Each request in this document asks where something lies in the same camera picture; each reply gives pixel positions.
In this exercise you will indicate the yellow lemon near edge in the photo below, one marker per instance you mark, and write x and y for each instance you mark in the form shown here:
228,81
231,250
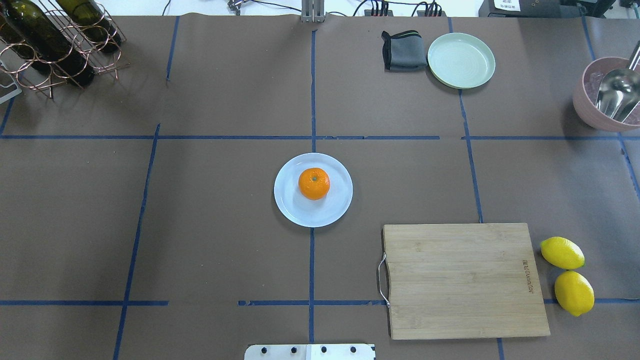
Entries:
574,293

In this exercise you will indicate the light blue plate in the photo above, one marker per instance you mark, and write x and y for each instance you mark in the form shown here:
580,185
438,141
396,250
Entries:
313,213

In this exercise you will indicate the metal ice scoop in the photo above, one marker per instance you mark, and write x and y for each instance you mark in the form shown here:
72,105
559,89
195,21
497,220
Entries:
619,89

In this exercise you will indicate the grey folded cloth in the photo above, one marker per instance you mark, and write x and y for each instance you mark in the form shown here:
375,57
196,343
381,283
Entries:
404,52

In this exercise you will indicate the orange fruit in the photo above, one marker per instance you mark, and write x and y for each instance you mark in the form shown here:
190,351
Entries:
314,183

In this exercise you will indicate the copper wire bottle rack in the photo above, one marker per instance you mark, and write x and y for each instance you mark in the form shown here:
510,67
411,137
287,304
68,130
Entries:
21,63

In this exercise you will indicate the dark green wine bottle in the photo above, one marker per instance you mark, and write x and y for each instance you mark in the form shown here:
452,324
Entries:
50,44

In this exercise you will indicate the yellow lemon upper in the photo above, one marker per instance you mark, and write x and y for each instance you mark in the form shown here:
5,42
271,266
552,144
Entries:
562,253

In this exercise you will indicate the bamboo cutting board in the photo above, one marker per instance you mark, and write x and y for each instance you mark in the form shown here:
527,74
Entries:
459,281

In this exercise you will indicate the pink bowl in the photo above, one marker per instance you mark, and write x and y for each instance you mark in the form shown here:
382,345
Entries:
587,112

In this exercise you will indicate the light green plate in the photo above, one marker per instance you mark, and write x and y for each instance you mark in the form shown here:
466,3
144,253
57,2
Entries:
461,61

